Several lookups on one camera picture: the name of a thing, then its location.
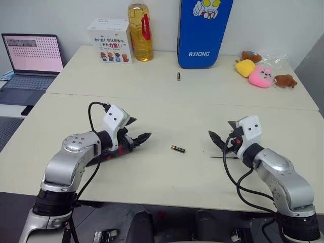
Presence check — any dark rounded shape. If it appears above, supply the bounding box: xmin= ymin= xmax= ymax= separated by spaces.
xmin=194 ymin=210 xmax=224 ymax=243
xmin=126 ymin=211 xmax=155 ymax=243

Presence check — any blue cartoon hard case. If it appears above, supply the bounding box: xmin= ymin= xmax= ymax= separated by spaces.
xmin=177 ymin=0 xmax=234 ymax=69

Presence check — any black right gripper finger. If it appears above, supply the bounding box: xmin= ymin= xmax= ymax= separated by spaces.
xmin=227 ymin=120 xmax=241 ymax=132
xmin=208 ymin=130 xmax=228 ymax=153

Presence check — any clear plastic bag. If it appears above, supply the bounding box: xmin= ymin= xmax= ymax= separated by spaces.
xmin=258 ymin=52 xmax=290 ymax=71

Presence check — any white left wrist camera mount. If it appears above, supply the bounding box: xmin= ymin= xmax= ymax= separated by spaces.
xmin=102 ymin=104 xmax=131 ymax=153

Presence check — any dark perforated board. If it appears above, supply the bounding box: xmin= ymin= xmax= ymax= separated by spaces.
xmin=0 ymin=116 xmax=25 ymax=153

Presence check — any pink bunny plush toy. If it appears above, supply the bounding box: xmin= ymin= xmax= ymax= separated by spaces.
xmin=248 ymin=65 xmax=274 ymax=89

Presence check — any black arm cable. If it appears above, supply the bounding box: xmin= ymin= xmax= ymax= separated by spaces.
xmin=74 ymin=101 xmax=111 ymax=206
xmin=221 ymin=135 xmax=279 ymax=243

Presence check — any yellow cooking oil bottle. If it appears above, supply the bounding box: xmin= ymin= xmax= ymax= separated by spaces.
xmin=127 ymin=0 xmax=155 ymax=62

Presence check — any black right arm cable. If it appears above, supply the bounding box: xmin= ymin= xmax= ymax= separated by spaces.
xmin=221 ymin=135 xmax=279 ymax=243

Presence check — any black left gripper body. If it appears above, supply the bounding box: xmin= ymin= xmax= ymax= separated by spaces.
xmin=116 ymin=127 xmax=136 ymax=150

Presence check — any grey open laptop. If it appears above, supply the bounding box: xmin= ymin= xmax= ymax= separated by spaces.
xmin=0 ymin=33 xmax=64 ymax=106

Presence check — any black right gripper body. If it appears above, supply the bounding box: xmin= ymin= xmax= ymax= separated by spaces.
xmin=226 ymin=128 xmax=244 ymax=157

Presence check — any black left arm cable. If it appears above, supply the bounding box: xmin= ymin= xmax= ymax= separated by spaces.
xmin=74 ymin=101 xmax=111 ymax=206

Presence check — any black gold AA battery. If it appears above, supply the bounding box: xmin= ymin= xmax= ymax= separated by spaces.
xmin=170 ymin=144 xmax=186 ymax=154

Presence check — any plain brown bear plush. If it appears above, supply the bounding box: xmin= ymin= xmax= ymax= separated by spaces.
xmin=272 ymin=74 xmax=298 ymax=89

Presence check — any yellow plush toy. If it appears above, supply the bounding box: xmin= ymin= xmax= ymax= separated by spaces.
xmin=234 ymin=59 xmax=257 ymax=78

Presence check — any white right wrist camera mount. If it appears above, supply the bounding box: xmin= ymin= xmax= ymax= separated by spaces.
xmin=237 ymin=115 xmax=262 ymax=157

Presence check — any white printed cardboard box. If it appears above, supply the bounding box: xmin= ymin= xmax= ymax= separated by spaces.
xmin=87 ymin=18 xmax=134 ymax=65

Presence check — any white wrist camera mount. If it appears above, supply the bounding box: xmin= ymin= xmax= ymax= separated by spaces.
xmin=237 ymin=115 xmax=262 ymax=157
xmin=102 ymin=104 xmax=131 ymax=153

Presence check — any brown bear plush blue patch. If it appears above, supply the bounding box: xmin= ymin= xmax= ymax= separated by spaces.
xmin=235 ymin=50 xmax=262 ymax=64

